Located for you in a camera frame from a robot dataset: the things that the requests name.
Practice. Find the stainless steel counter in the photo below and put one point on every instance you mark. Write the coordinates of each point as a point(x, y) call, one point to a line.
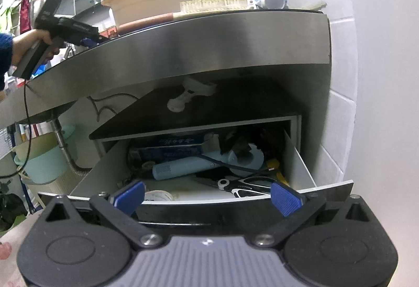
point(183, 51)

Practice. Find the blue rectangular box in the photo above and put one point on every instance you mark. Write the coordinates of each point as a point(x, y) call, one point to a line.
point(170, 151)

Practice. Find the white drawer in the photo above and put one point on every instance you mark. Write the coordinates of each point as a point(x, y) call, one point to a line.
point(209, 182)

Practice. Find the yellow item in drawer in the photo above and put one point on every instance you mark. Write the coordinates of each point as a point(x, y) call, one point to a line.
point(278, 169)

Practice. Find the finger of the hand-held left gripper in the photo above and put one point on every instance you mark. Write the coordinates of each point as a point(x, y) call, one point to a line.
point(91, 41)

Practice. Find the black and white scissors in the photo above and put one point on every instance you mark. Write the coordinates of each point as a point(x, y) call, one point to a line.
point(244, 185)

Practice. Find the white tape roll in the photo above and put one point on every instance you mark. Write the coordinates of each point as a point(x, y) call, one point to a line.
point(158, 197)

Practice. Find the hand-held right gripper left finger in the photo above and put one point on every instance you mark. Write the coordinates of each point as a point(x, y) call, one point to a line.
point(130, 197)

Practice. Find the light blue round container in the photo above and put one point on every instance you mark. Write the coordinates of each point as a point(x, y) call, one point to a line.
point(247, 159)

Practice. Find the light blue handheld device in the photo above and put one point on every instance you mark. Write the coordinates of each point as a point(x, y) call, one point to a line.
point(183, 167)

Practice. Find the black cabinet top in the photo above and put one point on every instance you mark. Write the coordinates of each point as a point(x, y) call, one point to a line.
point(196, 107)

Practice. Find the person's left forearm blue sleeve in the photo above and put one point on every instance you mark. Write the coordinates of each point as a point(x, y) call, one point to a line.
point(5, 58)

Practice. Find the white plastic pipe fitting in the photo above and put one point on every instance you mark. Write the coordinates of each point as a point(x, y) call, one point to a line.
point(188, 94)

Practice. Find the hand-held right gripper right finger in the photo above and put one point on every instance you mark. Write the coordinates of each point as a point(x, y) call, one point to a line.
point(285, 200)

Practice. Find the person's left hand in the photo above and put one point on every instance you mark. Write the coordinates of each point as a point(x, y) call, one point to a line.
point(32, 43)

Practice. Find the blue and white plastic container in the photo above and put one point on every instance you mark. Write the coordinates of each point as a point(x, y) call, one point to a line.
point(270, 1)

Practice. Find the green plastic basin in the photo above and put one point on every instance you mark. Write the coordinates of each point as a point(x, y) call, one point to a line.
point(42, 159)

